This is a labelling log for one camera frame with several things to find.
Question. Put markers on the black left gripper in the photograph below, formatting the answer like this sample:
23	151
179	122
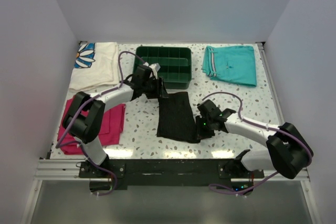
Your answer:
159	89

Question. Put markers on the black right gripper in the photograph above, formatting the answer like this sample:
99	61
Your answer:
200	134

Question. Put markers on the black striped underwear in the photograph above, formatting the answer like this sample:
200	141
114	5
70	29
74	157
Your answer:
176	121

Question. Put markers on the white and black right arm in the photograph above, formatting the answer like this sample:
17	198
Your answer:
285	151

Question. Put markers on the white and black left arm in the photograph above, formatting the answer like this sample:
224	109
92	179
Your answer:
85	115

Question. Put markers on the green plastic divided tray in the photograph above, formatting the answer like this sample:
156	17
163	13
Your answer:
175	64

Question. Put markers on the cream daisy print shirt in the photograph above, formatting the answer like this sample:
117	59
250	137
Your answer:
96	65

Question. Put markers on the folded pink cloth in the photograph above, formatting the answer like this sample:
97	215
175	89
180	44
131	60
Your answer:
111	129

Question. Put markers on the folded teal shorts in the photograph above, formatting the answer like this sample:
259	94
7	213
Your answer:
233	64

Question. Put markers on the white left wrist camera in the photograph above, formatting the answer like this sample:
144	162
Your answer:
154	66

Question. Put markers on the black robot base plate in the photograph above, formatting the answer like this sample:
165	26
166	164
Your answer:
177	172

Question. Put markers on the aluminium frame rail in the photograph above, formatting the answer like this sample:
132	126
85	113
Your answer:
58	169

